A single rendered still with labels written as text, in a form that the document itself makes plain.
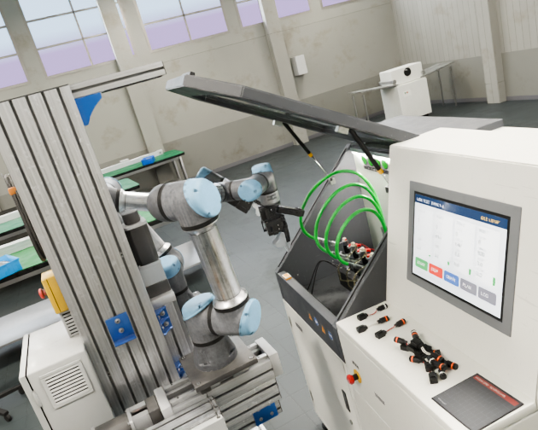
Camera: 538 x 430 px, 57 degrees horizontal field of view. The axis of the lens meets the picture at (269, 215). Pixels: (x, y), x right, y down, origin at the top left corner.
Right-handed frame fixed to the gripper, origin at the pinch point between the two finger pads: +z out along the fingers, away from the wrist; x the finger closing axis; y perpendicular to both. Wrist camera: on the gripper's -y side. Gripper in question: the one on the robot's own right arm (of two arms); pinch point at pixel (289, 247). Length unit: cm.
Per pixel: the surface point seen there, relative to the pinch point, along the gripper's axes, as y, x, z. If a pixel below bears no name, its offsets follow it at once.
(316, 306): -4.1, 2.1, 27.9
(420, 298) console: -27, 45, 16
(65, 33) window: 62, -821, -205
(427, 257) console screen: -30, 48, 1
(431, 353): -15, 65, 21
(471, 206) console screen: -35, 67, -19
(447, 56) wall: -657, -740, 24
